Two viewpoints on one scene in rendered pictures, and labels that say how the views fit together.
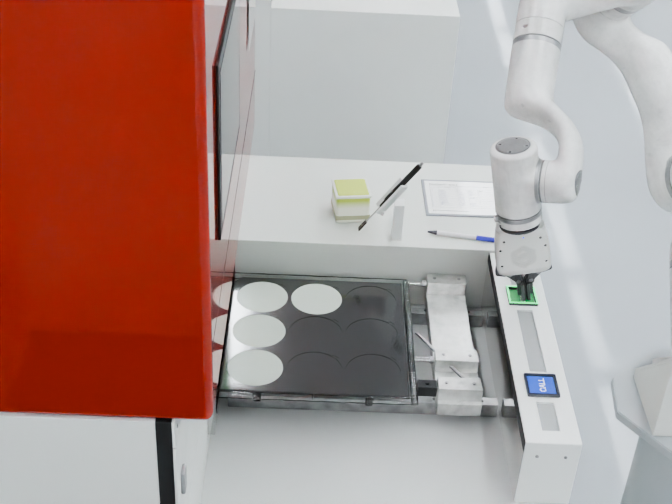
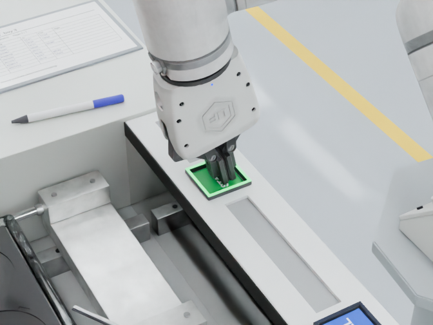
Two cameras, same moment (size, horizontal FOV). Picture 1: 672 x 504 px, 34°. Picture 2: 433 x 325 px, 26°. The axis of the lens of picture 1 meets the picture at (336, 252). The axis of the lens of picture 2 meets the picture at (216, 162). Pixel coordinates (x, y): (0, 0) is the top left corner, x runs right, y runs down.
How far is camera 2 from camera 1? 116 cm
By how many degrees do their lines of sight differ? 23
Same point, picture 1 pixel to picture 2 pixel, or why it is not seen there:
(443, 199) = (8, 59)
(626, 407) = (423, 283)
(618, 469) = not seen: hidden behind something
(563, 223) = not seen: hidden behind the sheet
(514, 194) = (188, 12)
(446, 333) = (118, 284)
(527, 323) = (254, 222)
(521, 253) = (213, 111)
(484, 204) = (73, 46)
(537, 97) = not seen: outside the picture
